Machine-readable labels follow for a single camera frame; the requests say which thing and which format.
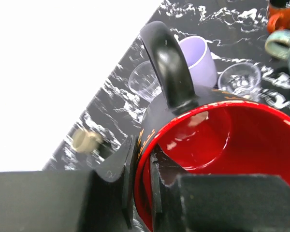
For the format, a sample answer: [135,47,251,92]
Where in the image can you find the lilac plastic cup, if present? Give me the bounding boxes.
[179,36,218,87]

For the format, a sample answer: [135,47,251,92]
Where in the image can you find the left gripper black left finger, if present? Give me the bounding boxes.
[0,135,137,232]

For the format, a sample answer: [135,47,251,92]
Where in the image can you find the black mug red inside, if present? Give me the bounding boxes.
[134,21,290,232]

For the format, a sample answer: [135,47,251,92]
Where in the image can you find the small clear glass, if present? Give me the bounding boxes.
[217,62,261,102]

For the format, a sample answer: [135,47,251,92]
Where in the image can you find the small beige mug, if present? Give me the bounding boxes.
[72,129,103,153]

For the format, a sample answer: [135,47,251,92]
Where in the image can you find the orange black mug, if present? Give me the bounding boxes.
[267,0,290,34]

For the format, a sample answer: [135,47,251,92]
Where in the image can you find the green glazed ceramic mug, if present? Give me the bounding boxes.
[264,29,290,71]

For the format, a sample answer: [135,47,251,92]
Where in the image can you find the tall clear glass tumbler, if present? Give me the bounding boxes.
[128,60,161,102]

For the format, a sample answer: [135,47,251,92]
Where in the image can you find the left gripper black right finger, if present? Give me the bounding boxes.
[151,145,290,232]

